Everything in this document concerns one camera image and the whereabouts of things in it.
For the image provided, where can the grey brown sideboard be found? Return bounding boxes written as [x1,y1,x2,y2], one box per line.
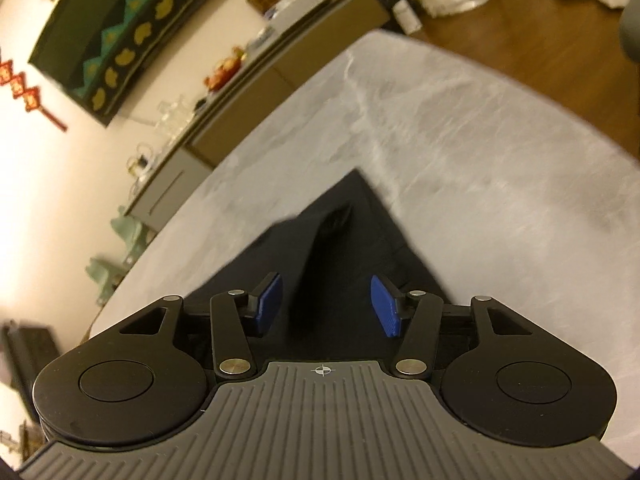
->
[125,0,393,233]

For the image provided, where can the green child chair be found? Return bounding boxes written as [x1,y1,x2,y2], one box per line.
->
[87,255,133,306]
[111,205,151,256]

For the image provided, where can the grey blue plate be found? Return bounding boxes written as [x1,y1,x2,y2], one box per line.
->
[250,27,278,53]

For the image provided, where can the small white bottle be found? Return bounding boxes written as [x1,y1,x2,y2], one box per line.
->
[392,0,423,33]

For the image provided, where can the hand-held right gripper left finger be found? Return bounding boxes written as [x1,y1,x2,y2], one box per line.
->
[120,272,284,380]

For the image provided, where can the red hanging ornament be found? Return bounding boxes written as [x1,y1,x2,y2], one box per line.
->
[0,47,68,133]

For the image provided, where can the red fruit bowl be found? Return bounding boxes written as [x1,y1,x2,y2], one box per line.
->
[204,47,248,92]

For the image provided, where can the patterned green black wall hanging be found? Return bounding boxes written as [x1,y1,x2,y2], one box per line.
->
[27,0,251,128]

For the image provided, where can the glass teapot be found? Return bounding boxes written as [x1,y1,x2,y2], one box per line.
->
[135,142,157,171]

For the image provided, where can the glass cup set on tray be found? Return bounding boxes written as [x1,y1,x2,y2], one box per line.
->
[155,95,198,138]

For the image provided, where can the black pants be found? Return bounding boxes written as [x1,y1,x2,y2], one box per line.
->
[185,169,453,361]

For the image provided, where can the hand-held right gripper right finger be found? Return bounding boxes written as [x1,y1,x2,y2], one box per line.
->
[369,275,533,378]

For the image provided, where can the dark chair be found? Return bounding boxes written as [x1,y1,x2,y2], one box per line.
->
[0,322,58,411]

